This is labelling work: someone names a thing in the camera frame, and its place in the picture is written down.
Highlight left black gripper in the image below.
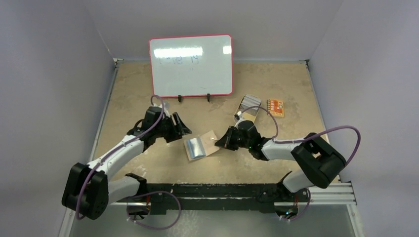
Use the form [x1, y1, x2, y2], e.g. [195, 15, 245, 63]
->
[154, 113, 191, 143]

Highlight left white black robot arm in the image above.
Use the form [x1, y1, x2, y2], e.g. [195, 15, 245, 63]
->
[62, 106, 192, 220]

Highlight pink framed whiteboard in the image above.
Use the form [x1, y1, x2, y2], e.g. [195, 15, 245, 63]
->
[149, 34, 234, 97]

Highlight credit card stack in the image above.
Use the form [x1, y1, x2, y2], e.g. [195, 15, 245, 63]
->
[239, 94, 261, 116]

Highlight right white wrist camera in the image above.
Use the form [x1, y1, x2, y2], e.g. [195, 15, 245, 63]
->
[234, 111, 244, 121]

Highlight beige oval tray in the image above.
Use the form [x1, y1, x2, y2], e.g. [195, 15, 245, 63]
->
[233, 106, 257, 122]

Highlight aluminium frame rail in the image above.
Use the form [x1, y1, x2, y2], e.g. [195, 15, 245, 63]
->
[96, 183, 356, 210]

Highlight orange card pack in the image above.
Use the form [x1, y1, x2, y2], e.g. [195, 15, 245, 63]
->
[267, 99, 285, 118]

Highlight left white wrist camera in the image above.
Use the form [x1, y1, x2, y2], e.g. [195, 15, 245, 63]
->
[160, 101, 170, 117]

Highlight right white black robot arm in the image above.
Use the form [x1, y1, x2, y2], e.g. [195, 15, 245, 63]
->
[215, 120, 347, 201]

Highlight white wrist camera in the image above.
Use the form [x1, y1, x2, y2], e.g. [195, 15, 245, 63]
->
[234, 111, 244, 121]
[160, 101, 170, 117]

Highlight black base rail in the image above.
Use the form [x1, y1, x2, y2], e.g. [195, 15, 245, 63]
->
[115, 182, 308, 217]

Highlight beige card holder wallet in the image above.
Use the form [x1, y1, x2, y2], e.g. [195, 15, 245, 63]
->
[184, 130, 220, 161]

